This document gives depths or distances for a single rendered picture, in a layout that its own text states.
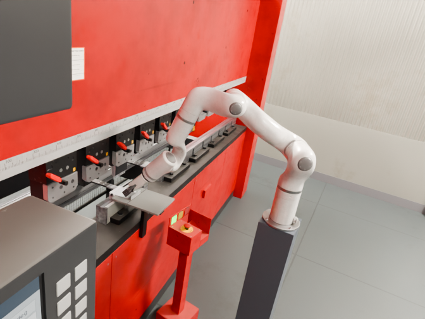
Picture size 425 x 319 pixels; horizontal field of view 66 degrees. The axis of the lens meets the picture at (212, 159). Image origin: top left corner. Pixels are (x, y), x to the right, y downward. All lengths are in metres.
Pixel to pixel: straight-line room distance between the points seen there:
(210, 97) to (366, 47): 3.48
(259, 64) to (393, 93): 1.90
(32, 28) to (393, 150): 4.67
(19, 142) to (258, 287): 1.32
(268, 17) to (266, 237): 2.37
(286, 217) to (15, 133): 1.18
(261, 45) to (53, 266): 3.25
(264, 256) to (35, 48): 1.55
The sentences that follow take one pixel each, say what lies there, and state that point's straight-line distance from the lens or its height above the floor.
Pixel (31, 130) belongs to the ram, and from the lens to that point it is 1.18.
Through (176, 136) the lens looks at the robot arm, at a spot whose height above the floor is 1.38.
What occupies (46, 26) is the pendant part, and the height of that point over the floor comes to 1.84.
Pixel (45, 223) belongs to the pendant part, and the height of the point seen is 1.60.
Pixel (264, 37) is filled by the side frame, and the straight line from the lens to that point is 3.52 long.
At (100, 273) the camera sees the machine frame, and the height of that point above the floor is 0.78.
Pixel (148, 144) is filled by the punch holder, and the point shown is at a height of 1.21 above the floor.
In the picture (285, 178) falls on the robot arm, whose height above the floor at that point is 1.26.
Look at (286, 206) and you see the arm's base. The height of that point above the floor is 1.11.
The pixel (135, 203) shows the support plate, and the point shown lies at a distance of 1.67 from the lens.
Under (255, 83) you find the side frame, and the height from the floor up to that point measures 1.34.
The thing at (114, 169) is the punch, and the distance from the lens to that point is 1.68.
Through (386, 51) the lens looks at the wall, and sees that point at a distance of 4.70.
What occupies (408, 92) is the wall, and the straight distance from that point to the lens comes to 4.73.
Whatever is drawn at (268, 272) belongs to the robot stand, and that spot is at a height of 0.74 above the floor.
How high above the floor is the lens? 1.86
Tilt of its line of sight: 22 degrees down
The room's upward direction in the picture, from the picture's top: 9 degrees clockwise
